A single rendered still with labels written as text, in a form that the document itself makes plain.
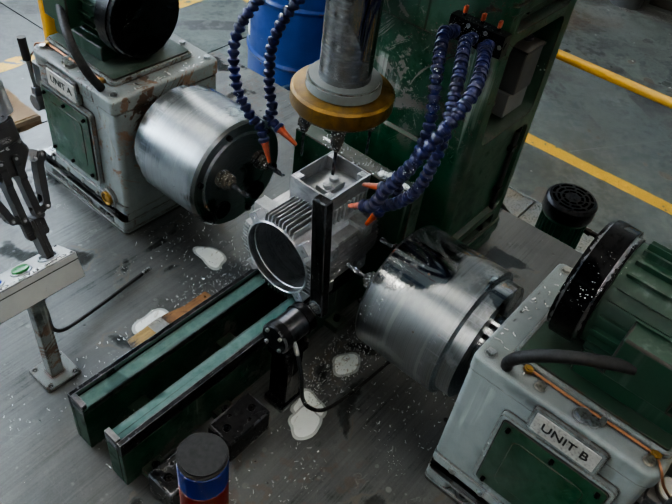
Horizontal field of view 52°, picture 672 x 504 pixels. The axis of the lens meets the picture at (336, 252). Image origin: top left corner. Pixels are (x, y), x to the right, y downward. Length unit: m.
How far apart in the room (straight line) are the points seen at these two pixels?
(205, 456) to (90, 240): 0.94
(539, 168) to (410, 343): 2.50
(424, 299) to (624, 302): 0.32
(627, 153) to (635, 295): 2.98
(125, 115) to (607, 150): 2.86
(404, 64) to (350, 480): 0.78
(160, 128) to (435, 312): 0.68
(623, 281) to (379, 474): 0.59
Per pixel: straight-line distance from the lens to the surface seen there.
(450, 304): 1.11
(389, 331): 1.15
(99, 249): 1.66
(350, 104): 1.15
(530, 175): 3.49
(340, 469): 1.30
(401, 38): 1.34
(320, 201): 1.08
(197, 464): 0.82
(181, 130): 1.41
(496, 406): 1.09
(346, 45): 1.12
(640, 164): 3.88
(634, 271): 0.97
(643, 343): 0.94
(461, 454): 1.22
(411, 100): 1.37
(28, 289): 1.24
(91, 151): 1.61
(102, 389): 1.26
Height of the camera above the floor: 1.94
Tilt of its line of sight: 44 degrees down
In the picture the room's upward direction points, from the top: 9 degrees clockwise
